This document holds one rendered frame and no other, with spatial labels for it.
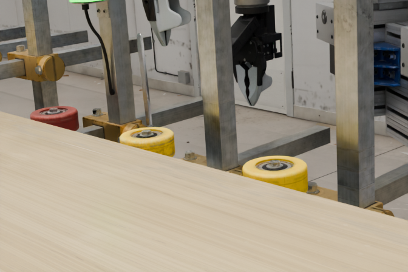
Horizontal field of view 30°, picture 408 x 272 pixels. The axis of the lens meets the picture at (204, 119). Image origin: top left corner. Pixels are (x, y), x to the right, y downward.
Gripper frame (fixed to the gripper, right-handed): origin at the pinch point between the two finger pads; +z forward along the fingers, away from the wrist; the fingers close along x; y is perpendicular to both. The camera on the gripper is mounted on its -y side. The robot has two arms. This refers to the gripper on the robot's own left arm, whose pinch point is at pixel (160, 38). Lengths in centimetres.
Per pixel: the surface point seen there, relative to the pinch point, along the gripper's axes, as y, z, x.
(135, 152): 12.7, 10.7, -31.2
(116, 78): -4.3, 5.5, -8.8
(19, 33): -69, 6, 44
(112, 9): -4.1, -6.3, -8.4
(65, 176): 9.5, 10.7, -42.7
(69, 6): -332, 42, 417
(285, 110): -100, 97, 318
